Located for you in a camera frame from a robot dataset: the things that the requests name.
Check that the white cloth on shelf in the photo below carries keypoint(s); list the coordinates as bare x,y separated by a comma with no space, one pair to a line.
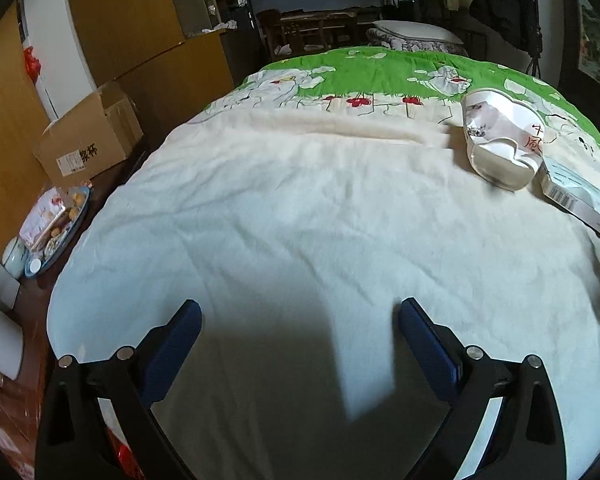
222,25

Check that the pink snack packet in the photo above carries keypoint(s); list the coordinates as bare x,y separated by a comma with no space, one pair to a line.
42,215

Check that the wooden desk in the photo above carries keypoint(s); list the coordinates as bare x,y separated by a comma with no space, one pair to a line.
312,17

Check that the white barcode box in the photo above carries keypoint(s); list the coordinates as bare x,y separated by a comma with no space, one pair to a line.
575,192

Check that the blue snack plate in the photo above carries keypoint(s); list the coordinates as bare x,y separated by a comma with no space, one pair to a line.
65,237

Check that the white painted ceramic bowl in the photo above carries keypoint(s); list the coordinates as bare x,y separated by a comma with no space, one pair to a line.
500,145

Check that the wooden wardrobe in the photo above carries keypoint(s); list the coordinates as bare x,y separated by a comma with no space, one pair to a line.
130,15

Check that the brown cardboard box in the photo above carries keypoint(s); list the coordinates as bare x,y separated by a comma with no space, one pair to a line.
87,135

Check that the large white box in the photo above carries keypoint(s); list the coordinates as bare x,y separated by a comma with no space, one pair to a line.
0,335

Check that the white lidded cup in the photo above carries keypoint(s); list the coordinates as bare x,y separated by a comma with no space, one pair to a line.
15,260

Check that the green cartoon printed blanket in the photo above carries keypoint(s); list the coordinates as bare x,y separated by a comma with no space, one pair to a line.
305,210

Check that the dark hanging jacket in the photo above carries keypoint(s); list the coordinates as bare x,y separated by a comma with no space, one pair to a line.
505,0

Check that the white pillow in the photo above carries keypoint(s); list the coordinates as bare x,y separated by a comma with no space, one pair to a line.
415,35

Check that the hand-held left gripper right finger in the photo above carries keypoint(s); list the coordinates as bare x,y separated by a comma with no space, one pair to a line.
427,345

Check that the wooden door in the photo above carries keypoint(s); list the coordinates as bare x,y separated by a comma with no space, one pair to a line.
5,135

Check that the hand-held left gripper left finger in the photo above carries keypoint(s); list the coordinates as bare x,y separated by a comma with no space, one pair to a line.
172,345

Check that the red hanging ornament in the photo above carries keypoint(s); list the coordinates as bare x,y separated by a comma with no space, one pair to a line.
31,62

